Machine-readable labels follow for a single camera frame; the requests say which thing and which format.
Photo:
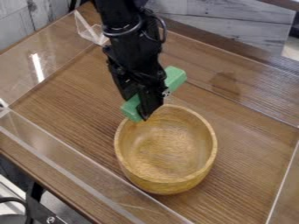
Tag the green rectangular block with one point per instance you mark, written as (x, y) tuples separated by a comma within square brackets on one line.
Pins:
[(177, 77)]

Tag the brown wooden bowl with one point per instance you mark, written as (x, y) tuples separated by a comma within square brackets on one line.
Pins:
[(167, 153)]

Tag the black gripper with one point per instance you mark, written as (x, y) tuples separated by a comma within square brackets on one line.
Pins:
[(132, 61)]

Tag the clear acrylic tray wall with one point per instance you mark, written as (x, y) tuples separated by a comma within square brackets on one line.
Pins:
[(60, 117)]

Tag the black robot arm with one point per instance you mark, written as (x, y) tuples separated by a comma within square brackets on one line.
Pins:
[(130, 26)]

